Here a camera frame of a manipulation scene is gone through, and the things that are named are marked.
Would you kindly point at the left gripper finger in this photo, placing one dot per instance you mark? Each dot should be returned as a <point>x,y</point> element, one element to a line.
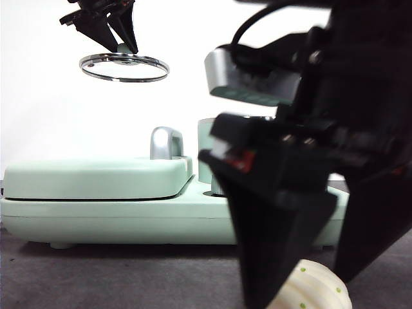
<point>125,25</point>
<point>96,30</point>

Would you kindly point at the ridged bun with green dots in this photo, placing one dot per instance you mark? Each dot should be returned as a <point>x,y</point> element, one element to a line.
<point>322,289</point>

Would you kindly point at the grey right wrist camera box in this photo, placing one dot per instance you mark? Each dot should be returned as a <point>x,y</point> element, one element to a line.
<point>231,74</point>

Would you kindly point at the green grill cover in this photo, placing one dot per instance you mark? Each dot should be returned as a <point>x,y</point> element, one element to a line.
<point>96,180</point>

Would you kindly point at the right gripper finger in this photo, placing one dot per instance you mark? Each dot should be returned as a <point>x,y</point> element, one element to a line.
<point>376,225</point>
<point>273,238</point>

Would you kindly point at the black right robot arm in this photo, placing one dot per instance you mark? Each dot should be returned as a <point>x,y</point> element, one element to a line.
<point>370,96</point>

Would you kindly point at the silver control knob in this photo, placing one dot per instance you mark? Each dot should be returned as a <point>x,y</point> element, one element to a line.
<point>219,188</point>

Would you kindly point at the glass lid with green knob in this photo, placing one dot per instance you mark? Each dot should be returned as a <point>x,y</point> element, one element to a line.
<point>124,67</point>

